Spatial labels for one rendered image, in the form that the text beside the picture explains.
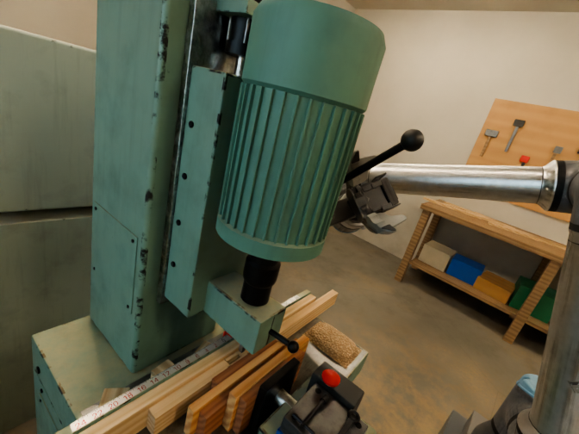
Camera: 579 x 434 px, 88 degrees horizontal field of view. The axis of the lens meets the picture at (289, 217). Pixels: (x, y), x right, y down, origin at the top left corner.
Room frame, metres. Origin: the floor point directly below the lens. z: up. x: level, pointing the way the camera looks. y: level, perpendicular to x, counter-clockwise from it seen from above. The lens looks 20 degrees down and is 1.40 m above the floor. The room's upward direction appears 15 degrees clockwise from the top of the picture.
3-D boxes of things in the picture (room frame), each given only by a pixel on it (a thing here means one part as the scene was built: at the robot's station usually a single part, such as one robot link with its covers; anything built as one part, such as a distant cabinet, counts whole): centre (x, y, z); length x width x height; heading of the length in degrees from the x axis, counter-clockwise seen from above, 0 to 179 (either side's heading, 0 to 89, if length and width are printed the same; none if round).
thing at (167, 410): (0.54, -0.03, 0.92); 0.55 x 0.02 x 0.04; 147
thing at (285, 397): (0.37, -0.08, 0.95); 0.09 x 0.07 x 0.09; 147
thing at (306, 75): (0.45, 0.02, 1.35); 0.18 x 0.18 x 0.31
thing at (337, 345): (0.60, -0.18, 0.91); 0.12 x 0.09 x 0.03; 57
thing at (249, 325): (0.47, 0.04, 1.03); 0.14 x 0.07 x 0.09; 57
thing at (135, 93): (0.61, 0.27, 1.16); 0.22 x 0.22 x 0.72; 57
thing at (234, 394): (0.42, -0.04, 0.94); 0.20 x 0.02 x 0.08; 147
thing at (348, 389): (0.34, -0.13, 0.99); 0.13 x 0.11 x 0.06; 147
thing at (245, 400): (0.40, -0.05, 0.94); 0.16 x 0.01 x 0.07; 147
